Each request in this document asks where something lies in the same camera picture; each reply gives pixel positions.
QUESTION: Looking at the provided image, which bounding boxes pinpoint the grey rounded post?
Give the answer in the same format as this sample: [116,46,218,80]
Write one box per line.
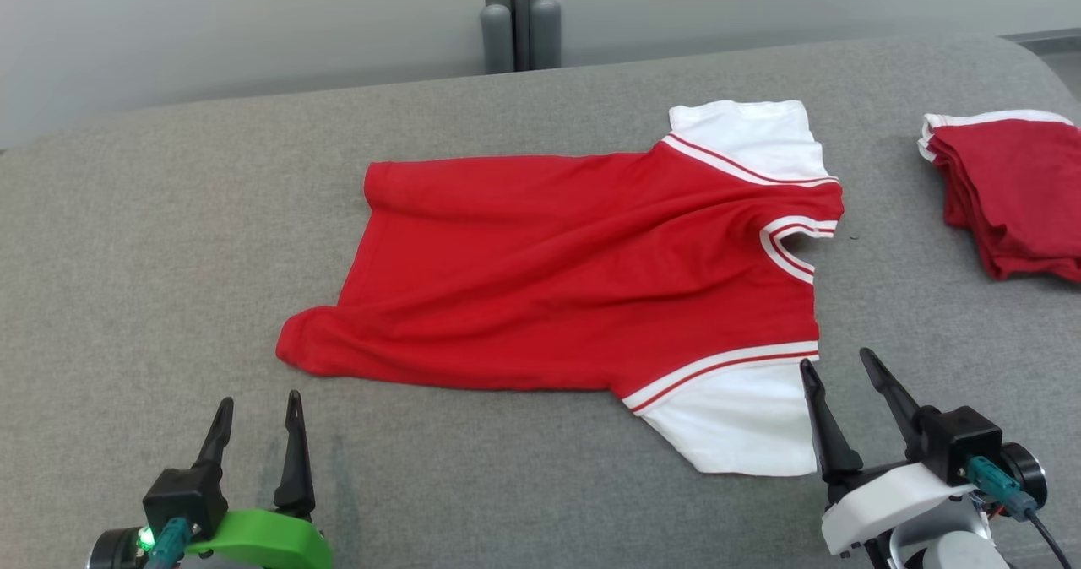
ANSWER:
[479,3,515,75]
[530,0,563,71]

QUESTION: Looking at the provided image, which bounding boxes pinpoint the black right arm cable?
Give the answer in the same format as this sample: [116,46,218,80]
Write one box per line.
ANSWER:
[966,455,1075,569]

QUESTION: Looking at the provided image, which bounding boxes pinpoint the red Bulls jersey white trim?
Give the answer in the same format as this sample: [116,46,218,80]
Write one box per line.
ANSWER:
[275,99,846,478]

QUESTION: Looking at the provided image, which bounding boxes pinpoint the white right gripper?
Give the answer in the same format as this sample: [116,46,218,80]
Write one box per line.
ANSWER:
[798,347,1050,558]

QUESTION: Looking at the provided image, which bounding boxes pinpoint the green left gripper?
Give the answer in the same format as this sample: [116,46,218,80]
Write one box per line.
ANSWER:
[86,389,334,569]

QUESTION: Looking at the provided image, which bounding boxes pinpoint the red Bulls 23 shorts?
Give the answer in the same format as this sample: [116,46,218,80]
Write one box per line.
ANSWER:
[917,109,1081,285]

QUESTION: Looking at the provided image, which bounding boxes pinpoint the dark grey vertical frame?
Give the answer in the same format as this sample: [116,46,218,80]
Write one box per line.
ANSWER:
[481,0,544,73]

